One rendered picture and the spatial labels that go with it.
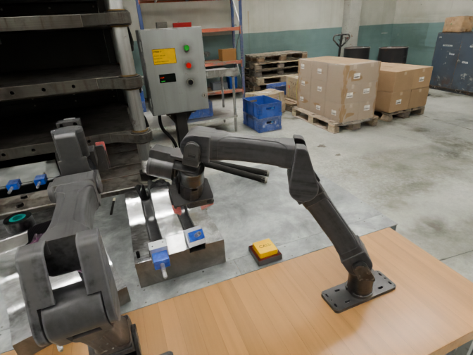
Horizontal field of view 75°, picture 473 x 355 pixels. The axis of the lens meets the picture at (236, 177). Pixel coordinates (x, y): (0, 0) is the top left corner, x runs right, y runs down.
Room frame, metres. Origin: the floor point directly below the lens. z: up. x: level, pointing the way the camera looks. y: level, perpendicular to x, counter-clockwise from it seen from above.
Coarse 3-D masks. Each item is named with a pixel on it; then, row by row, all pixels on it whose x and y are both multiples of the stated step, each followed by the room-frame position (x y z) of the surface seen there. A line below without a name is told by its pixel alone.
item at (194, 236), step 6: (192, 228) 0.75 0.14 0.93; (198, 228) 0.75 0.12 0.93; (186, 234) 0.73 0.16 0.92; (192, 234) 0.70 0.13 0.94; (198, 234) 0.68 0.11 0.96; (186, 240) 0.73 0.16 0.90; (192, 240) 0.69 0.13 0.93; (198, 240) 0.73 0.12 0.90; (204, 240) 0.73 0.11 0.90; (192, 246) 0.71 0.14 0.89
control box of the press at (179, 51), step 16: (144, 32) 1.55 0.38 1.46; (160, 32) 1.57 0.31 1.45; (176, 32) 1.60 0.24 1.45; (192, 32) 1.62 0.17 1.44; (144, 48) 1.55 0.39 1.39; (160, 48) 1.57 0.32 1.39; (176, 48) 1.59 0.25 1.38; (192, 48) 1.62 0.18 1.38; (144, 64) 1.55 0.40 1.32; (160, 64) 1.57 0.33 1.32; (176, 64) 1.59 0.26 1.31; (192, 64) 1.62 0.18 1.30; (144, 80) 1.67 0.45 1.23; (160, 80) 1.56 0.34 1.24; (176, 80) 1.59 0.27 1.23; (192, 80) 1.60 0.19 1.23; (160, 96) 1.56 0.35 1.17; (176, 96) 1.58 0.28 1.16; (192, 96) 1.61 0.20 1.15; (160, 112) 1.55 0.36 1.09; (176, 112) 1.58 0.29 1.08; (192, 112) 1.64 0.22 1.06; (160, 128) 1.67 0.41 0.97; (176, 128) 1.66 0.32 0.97; (176, 144) 1.68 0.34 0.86
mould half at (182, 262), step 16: (128, 192) 1.00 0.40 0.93; (160, 192) 0.99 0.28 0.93; (128, 208) 0.91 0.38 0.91; (160, 208) 0.92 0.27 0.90; (192, 208) 0.93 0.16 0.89; (144, 224) 0.86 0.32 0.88; (160, 224) 0.85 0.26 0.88; (176, 224) 0.84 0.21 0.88; (208, 224) 0.83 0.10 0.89; (144, 240) 0.76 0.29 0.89; (176, 240) 0.75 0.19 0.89; (208, 240) 0.74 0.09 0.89; (144, 256) 0.68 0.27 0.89; (176, 256) 0.69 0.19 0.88; (192, 256) 0.71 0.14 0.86; (208, 256) 0.72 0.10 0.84; (224, 256) 0.74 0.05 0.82; (144, 272) 0.66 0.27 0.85; (160, 272) 0.68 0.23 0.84; (176, 272) 0.69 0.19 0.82; (192, 272) 0.71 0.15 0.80
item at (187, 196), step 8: (208, 184) 0.71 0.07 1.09; (176, 192) 0.68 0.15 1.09; (184, 192) 0.65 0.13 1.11; (192, 192) 0.64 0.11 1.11; (200, 192) 0.66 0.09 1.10; (208, 192) 0.69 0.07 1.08; (176, 200) 0.66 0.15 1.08; (184, 200) 0.66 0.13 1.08; (192, 200) 0.66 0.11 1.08; (200, 200) 0.67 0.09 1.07
